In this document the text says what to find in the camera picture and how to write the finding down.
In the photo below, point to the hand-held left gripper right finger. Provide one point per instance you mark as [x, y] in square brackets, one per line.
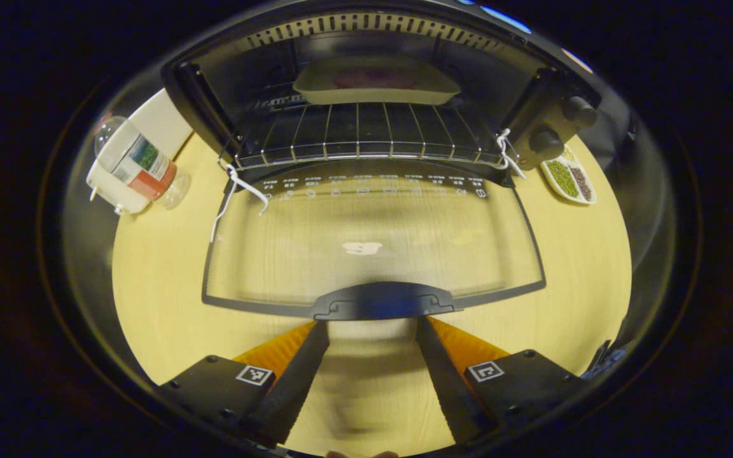
[446, 381]

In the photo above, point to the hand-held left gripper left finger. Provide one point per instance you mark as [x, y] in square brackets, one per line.
[290, 394]

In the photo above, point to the black electric oven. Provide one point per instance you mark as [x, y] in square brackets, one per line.
[373, 242]

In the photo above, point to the white plate of meat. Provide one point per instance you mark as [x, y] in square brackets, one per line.
[376, 86]

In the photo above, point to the white divided dish of beans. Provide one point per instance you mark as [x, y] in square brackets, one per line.
[569, 178]

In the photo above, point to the black backdrop cloth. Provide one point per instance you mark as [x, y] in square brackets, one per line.
[649, 210]

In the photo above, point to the clear bottle with red label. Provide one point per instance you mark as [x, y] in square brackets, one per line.
[140, 162]

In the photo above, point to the white toaster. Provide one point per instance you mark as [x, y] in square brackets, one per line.
[156, 121]

